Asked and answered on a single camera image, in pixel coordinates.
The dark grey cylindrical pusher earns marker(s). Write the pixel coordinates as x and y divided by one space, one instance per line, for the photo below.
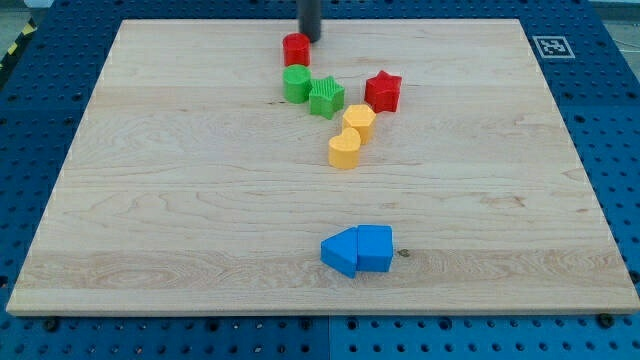
309 16

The red cylinder block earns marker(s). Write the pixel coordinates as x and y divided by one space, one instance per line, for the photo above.
296 49

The green star block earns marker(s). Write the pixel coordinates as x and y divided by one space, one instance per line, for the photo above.
326 97

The red star block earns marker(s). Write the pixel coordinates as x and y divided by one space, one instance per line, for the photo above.
382 92

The green cylinder block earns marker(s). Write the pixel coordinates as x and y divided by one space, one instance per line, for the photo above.
296 83

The yellow hexagon block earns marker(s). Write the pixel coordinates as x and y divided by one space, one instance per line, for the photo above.
362 118

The yellow heart block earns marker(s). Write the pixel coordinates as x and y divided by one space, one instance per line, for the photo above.
344 149

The wooden board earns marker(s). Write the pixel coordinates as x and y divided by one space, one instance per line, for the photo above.
192 188

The blue triangle block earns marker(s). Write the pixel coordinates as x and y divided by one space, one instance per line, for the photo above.
340 252

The white fiducial marker tag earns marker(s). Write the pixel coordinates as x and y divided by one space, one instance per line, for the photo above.
553 47

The blue cube block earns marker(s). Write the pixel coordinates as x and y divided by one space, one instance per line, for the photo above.
374 247

